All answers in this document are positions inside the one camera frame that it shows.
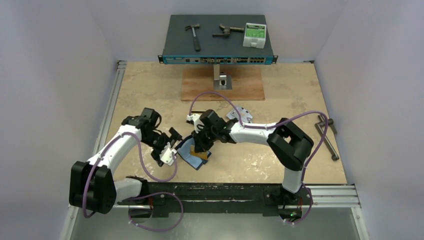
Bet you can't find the navy blue card holder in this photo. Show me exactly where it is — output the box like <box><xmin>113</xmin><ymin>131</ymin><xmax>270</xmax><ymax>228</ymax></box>
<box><xmin>175</xmin><ymin>135</ymin><xmax>212</xmax><ymax>170</ymax></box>

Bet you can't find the gold credit card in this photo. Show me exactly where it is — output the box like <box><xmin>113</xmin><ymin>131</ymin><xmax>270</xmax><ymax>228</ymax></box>
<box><xmin>189</xmin><ymin>145</ymin><xmax>210</xmax><ymax>160</ymax></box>

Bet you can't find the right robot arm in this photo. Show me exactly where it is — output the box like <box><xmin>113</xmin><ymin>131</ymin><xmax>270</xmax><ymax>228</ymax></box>
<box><xmin>186</xmin><ymin>109</ymin><xmax>314</xmax><ymax>204</ymax></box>

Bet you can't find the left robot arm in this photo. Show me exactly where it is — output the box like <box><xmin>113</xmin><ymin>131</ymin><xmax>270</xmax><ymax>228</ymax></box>
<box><xmin>69</xmin><ymin>108</ymin><xmax>183</xmax><ymax>218</ymax></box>

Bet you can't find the plywood board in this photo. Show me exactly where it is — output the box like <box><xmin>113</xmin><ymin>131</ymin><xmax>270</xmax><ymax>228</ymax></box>
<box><xmin>181</xmin><ymin>66</ymin><xmax>265</xmax><ymax>102</ymax></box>

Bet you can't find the hammer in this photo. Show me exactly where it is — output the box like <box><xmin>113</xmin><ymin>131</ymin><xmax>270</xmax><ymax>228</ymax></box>
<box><xmin>184</xmin><ymin>24</ymin><xmax>201</xmax><ymax>52</ymax></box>

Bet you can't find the rusty metal clamp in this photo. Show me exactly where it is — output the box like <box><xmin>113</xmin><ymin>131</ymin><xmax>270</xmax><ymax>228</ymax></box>
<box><xmin>211</xmin><ymin>24</ymin><xmax>245</xmax><ymax>38</ymax></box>

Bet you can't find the white green box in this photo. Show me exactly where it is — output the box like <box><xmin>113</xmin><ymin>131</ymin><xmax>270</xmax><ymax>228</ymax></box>
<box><xmin>242</xmin><ymin>22</ymin><xmax>267</xmax><ymax>49</ymax></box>

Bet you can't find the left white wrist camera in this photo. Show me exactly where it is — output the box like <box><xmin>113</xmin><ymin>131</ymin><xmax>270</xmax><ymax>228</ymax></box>
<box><xmin>159</xmin><ymin>147</ymin><xmax>177</xmax><ymax>166</ymax></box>

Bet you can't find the metal bracket stand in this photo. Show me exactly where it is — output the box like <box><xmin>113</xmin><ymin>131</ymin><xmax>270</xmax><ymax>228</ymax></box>
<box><xmin>213</xmin><ymin>64</ymin><xmax>233</xmax><ymax>90</ymax></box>

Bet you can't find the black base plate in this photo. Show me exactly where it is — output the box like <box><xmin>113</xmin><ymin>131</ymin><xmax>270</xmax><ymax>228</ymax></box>
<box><xmin>118</xmin><ymin>182</ymin><xmax>312</xmax><ymax>220</ymax></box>

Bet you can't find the network switch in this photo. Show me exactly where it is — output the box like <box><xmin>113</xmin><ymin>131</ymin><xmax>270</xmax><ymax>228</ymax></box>
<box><xmin>158</xmin><ymin>14</ymin><xmax>278</xmax><ymax>65</ymax></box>

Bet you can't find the metal crank handle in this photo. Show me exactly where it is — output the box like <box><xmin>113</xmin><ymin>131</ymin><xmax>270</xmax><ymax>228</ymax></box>
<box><xmin>315</xmin><ymin>115</ymin><xmax>340</xmax><ymax>161</ymax></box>

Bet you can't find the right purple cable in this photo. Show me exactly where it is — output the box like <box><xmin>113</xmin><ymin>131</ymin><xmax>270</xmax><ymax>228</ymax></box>
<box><xmin>188</xmin><ymin>91</ymin><xmax>329</xmax><ymax>226</ymax></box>

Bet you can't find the aluminium frame rail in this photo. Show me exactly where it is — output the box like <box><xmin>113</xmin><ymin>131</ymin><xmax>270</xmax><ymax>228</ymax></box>
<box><xmin>60</xmin><ymin>61</ymin><xmax>370</xmax><ymax>240</ymax></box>

